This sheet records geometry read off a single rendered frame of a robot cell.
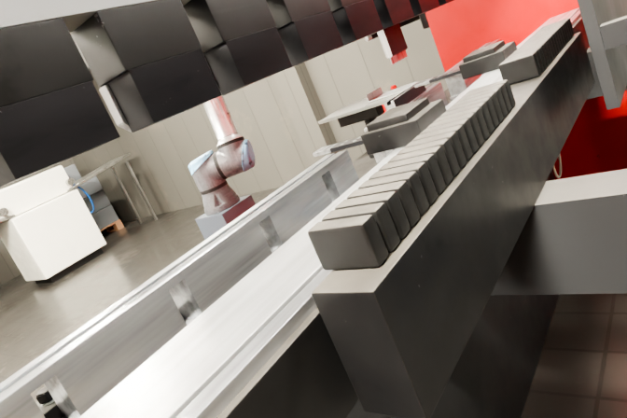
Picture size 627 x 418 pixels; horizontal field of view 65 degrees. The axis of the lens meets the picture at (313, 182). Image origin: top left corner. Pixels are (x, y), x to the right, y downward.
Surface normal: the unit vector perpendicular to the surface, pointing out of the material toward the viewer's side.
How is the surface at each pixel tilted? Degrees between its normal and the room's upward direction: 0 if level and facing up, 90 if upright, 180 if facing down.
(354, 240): 90
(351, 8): 90
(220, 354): 0
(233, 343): 0
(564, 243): 90
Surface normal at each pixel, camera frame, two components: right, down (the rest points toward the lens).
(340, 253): -0.54, 0.41
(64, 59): 0.75, -0.16
